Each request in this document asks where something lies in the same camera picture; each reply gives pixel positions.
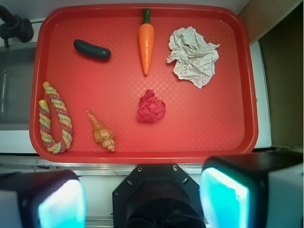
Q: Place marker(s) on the red plastic tray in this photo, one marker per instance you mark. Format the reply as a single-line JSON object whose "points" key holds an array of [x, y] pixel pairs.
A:
{"points": [[139, 84]]}

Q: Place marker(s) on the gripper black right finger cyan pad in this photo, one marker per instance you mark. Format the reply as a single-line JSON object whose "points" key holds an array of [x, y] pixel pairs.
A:
{"points": [[255, 190]]}

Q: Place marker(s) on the orange plastic carrot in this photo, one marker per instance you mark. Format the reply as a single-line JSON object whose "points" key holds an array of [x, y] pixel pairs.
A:
{"points": [[146, 40]]}

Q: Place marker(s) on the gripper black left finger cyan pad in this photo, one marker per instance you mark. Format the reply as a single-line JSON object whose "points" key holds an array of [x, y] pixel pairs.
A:
{"points": [[53, 199]]}

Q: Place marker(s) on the twisted multicolour rope toy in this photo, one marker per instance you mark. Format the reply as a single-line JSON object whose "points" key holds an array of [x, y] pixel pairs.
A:
{"points": [[55, 122]]}

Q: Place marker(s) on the crumpled white paper towel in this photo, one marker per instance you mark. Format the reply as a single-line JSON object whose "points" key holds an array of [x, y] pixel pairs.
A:
{"points": [[194, 58]]}

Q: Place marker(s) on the grey metal sink basin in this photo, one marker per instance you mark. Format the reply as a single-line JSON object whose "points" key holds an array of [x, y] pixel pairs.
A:
{"points": [[16, 76]]}

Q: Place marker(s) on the crumpled red paper ball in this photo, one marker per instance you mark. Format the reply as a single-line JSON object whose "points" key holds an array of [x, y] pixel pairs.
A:
{"points": [[151, 108]]}

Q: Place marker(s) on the dark green plastic pickle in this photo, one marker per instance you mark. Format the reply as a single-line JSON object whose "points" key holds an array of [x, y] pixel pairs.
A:
{"points": [[86, 49]]}

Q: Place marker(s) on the amber spiral seashell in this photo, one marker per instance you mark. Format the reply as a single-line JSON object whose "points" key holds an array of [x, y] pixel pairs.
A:
{"points": [[102, 134]]}

